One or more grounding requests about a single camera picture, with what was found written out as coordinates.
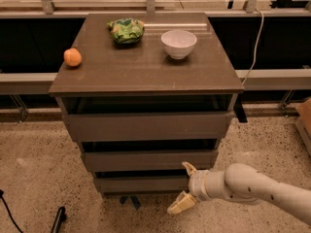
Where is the metal railing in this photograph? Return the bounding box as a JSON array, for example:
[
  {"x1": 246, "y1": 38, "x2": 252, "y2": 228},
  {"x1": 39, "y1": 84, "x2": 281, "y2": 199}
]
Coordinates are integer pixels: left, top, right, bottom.
[{"x1": 0, "y1": 0, "x2": 311, "y2": 95}]

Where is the green chip bag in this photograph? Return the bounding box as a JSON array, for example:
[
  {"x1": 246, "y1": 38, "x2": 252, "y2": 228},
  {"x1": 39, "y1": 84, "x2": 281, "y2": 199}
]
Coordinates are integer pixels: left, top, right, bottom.
[{"x1": 107, "y1": 17, "x2": 145, "y2": 44}]

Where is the grey drawer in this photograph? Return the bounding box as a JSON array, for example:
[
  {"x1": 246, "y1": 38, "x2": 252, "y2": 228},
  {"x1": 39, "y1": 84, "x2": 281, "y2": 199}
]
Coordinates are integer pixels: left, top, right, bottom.
[
  {"x1": 63, "y1": 113, "x2": 233, "y2": 142},
  {"x1": 82, "y1": 150, "x2": 218, "y2": 172},
  {"x1": 93, "y1": 176, "x2": 190, "y2": 193}
]

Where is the white ceramic bowl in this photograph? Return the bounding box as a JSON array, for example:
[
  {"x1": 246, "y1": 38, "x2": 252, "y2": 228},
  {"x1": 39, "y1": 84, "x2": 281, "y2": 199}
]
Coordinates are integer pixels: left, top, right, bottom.
[{"x1": 161, "y1": 30, "x2": 197, "y2": 59}]

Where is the black object on floor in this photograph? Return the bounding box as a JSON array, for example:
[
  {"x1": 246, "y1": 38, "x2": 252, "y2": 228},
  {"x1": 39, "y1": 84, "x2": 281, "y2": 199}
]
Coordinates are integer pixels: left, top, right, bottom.
[{"x1": 51, "y1": 207, "x2": 66, "y2": 233}]

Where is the grey top drawer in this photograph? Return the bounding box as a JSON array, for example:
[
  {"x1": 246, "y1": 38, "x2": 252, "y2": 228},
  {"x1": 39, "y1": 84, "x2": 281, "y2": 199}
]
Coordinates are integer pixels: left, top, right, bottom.
[{"x1": 63, "y1": 113, "x2": 233, "y2": 142}]

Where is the orange fruit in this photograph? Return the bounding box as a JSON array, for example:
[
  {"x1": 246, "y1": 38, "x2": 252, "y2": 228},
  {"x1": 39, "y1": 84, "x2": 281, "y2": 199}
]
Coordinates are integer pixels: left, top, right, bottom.
[{"x1": 63, "y1": 49, "x2": 82, "y2": 67}]

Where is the grey bottom drawer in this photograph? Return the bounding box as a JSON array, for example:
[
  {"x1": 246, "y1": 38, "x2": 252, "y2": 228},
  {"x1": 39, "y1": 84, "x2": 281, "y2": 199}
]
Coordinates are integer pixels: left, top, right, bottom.
[{"x1": 93, "y1": 176, "x2": 190, "y2": 193}]

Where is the black cable on floor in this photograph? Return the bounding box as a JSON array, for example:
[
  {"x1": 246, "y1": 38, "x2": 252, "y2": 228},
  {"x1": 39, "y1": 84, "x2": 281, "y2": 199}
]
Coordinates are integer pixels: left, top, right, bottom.
[{"x1": 0, "y1": 189, "x2": 24, "y2": 233}]

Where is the grey drawer cabinet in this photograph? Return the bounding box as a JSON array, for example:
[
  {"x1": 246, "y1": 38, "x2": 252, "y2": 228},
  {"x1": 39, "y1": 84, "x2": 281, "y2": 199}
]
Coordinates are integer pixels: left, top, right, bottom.
[{"x1": 48, "y1": 12, "x2": 245, "y2": 198}]

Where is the grey middle drawer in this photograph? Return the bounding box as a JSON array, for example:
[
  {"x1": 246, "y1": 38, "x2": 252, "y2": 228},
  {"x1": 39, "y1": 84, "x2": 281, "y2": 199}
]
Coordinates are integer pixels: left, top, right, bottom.
[{"x1": 82, "y1": 150, "x2": 218, "y2": 172}]

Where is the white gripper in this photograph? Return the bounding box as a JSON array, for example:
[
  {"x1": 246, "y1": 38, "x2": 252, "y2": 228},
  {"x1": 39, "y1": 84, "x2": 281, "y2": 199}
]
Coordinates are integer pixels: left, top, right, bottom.
[{"x1": 167, "y1": 161, "x2": 210, "y2": 215}]

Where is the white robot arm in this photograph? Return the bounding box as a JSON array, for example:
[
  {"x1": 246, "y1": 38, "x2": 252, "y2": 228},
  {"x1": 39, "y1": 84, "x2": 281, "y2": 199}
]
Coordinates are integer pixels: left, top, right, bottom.
[{"x1": 167, "y1": 162, "x2": 311, "y2": 225}]

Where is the white hanging cable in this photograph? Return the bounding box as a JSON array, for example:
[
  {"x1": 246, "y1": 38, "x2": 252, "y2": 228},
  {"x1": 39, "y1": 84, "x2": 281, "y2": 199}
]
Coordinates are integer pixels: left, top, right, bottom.
[{"x1": 241, "y1": 7, "x2": 265, "y2": 85}]

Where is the cardboard box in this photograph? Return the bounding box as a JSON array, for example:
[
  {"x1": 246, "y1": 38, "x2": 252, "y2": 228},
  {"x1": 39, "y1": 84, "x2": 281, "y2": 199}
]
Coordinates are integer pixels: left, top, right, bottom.
[{"x1": 295, "y1": 98, "x2": 311, "y2": 155}]

